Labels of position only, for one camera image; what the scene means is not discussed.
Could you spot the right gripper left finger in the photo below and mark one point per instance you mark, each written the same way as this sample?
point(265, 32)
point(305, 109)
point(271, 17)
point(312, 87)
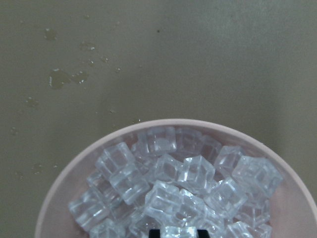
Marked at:
point(154, 233)

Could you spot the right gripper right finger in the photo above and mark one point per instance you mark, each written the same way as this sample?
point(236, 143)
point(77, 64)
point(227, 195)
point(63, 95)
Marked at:
point(202, 233)

